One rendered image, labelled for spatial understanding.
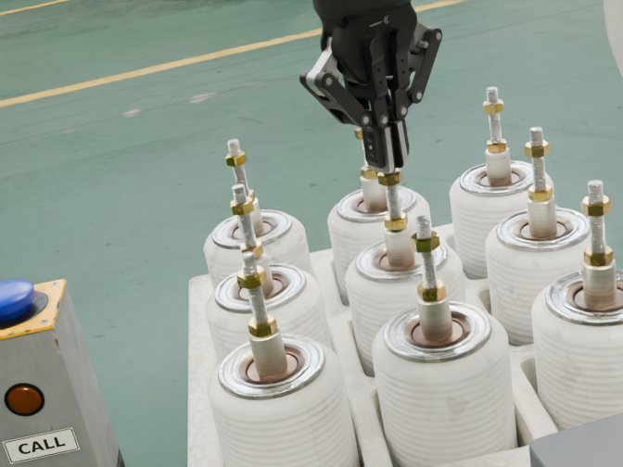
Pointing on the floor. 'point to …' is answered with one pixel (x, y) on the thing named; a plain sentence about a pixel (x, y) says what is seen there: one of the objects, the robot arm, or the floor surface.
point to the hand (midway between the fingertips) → (386, 145)
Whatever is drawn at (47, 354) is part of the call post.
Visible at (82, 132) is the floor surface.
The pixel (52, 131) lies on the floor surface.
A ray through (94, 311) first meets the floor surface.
